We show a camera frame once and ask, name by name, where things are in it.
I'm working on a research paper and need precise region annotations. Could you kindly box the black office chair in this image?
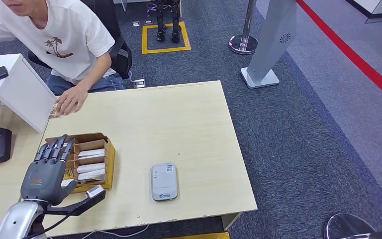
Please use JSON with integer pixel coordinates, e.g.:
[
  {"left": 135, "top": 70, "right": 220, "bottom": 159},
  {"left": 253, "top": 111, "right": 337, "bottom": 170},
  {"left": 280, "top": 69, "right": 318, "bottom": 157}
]
[{"left": 26, "top": 0, "right": 133, "bottom": 80}]

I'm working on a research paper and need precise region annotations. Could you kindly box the person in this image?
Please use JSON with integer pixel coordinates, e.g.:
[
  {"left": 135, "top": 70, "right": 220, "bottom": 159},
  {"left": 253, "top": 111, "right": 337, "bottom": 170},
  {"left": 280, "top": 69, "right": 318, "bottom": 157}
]
[{"left": 0, "top": 0, "right": 126, "bottom": 117}]

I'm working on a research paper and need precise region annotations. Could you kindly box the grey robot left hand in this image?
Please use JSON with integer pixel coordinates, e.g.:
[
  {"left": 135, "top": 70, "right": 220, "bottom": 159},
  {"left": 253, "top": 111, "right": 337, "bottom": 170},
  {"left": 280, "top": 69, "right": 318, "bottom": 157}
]
[{"left": 20, "top": 134, "right": 77, "bottom": 207}]

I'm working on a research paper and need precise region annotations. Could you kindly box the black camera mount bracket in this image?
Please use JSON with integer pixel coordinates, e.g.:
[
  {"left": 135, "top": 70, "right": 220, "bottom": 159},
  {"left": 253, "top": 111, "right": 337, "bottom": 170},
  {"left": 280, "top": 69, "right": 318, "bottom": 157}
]
[{"left": 46, "top": 189, "right": 106, "bottom": 217}]

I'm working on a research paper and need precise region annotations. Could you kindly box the stack of gold cards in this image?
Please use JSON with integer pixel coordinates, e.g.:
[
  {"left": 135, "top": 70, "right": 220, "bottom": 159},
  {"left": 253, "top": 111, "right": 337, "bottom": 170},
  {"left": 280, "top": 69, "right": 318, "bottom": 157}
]
[{"left": 48, "top": 100, "right": 62, "bottom": 120}]

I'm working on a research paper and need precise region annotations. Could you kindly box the round chrome base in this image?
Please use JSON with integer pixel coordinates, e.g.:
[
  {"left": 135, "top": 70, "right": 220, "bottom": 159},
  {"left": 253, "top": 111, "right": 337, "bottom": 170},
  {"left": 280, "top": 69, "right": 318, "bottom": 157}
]
[{"left": 323, "top": 213, "right": 377, "bottom": 239}]

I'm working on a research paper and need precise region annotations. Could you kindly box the white cabinet box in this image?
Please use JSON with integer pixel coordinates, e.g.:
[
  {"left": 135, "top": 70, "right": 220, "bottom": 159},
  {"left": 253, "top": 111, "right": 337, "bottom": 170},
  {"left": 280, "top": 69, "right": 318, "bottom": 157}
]
[{"left": 0, "top": 53, "right": 57, "bottom": 133}]

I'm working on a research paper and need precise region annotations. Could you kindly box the person's left hand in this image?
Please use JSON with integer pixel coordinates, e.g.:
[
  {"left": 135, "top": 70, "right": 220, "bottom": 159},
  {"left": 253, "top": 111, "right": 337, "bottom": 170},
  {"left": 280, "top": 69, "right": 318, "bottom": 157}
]
[{"left": 55, "top": 85, "right": 90, "bottom": 117}]

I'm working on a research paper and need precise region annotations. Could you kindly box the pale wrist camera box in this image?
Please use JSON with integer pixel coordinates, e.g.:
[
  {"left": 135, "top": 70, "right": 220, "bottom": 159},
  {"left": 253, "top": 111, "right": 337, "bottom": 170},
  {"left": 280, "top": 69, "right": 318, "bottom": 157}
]
[{"left": 85, "top": 184, "right": 106, "bottom": 199}]

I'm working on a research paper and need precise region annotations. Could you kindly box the grey slanted pillar stand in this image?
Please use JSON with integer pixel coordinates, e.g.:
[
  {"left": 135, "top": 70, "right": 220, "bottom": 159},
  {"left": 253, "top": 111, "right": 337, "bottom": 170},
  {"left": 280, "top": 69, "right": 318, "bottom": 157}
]
[{"left": 240, "top": 0, "right": 298, "bottom": 90}]

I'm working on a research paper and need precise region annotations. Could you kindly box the grey card reader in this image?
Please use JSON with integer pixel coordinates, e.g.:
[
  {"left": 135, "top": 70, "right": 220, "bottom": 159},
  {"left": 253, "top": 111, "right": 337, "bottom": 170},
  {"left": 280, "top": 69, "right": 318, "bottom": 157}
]
[{"left": 150, "top": 163, "right": 179, "bottom": 202}]

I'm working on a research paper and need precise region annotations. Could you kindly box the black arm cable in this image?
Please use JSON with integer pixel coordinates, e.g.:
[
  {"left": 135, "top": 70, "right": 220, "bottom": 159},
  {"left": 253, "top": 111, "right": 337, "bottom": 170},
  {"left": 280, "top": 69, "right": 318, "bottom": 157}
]
[{"left": 23, "top": 214, "right": 71, "bottom": 239}]

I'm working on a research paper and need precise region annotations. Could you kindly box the brown cardboard organizer box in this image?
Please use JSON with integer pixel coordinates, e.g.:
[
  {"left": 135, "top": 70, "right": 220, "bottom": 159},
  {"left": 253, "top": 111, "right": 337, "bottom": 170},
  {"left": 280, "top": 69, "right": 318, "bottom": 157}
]
[{"left": 44, "top": 132, "right": 116, "bottom": 194}]

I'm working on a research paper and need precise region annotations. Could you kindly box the chrome stanchion post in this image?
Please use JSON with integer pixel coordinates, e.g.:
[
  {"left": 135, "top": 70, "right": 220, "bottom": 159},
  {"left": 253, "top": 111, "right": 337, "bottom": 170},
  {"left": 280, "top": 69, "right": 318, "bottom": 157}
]
[{"left": 228, "top": 0, "right": 259, "bottom": 55}]

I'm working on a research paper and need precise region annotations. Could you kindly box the standing humanoid robot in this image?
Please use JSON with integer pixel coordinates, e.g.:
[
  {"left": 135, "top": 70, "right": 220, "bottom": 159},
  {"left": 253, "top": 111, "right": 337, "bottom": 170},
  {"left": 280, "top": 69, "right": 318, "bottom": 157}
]
[{"left": 146, "top": 0, "right": 183, "bottom": 44}]

